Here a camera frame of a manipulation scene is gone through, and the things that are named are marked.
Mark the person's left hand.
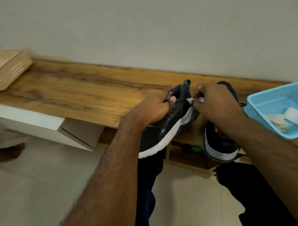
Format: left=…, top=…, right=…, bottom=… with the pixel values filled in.
left=120, top=93, right=177, bottom=129

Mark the person's right hand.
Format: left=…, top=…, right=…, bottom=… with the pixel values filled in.
left=191, top=83, right=245, bottom=132

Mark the used wipe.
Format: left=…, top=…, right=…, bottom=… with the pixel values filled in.
left=264, top=113, right=291, bottom=133

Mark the person's right forearm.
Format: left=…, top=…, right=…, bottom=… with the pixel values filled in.
left=226, top=116, right=298, bottom=215

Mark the person's left forearm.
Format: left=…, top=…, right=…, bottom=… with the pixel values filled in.
left=61, top=119, right=149, bottom=226

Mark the blue plastic basket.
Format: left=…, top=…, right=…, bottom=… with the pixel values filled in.
left=243, top=82, right=298, bottom=140

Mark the wooden table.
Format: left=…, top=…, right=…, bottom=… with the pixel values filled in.
left=0, top=58, right=298, bottom=174

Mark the white drawer unit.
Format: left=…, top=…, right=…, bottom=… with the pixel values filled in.
left=0, top=104, right=105, bottom=152

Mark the beige perforated basket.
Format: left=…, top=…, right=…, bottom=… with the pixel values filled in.
left=0, top=48, right=33, bottom=91

